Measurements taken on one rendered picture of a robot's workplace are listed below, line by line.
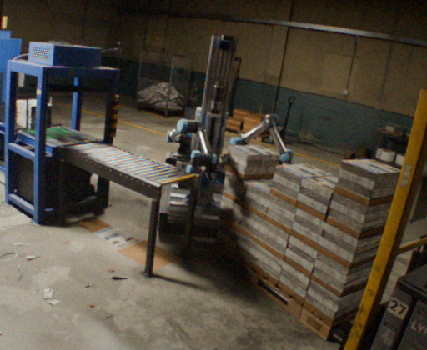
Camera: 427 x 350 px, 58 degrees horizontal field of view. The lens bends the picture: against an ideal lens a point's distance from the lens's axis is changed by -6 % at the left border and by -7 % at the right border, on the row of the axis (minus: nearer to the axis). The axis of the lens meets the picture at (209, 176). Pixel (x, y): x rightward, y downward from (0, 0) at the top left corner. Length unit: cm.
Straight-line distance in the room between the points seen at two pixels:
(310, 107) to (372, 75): 170
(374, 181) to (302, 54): 798
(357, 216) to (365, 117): 723
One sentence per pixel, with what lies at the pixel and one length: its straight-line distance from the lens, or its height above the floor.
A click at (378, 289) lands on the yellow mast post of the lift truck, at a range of 255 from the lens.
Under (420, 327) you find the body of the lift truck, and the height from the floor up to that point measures 60.
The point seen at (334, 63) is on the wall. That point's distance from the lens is 1013.
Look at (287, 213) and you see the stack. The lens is 317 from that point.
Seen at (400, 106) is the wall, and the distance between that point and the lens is 973.
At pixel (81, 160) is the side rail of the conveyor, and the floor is 75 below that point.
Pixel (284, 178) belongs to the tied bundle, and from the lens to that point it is 315.
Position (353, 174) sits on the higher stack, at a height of 122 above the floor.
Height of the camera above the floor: 182
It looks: 17 degrees down
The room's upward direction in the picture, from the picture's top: 9 degrees clockwise
